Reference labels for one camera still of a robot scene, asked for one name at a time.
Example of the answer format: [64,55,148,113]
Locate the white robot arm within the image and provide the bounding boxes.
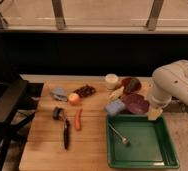
[147,60,188,120]

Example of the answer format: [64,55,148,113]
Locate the blue grey cloth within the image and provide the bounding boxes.
[52,87,67,102]

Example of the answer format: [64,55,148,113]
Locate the corn cob toy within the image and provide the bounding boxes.
[109,86,124,101]

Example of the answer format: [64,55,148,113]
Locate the dark red bowl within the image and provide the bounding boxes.
[121,77,141,94]

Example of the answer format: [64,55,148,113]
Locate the orange apple toy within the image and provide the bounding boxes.
[68,93,80,105]

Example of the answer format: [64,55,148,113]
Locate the blue sponge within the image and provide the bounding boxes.
[105,100,125,116]

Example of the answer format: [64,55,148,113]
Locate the black chair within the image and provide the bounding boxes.
[0,80,43,171]

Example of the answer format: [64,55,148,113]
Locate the bunch of dark grapes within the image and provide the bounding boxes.
[74,85,96,98]

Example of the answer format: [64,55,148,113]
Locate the white cup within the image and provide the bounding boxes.
[105,74,119,90]

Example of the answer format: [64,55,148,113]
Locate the orange carrot toy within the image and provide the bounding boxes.
[74,109,83,131]

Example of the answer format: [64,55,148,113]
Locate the green plastic tray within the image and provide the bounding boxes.
[105,114,180,169]

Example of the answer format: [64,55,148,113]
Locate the metal spoon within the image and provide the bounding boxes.
[108,123,130,146]

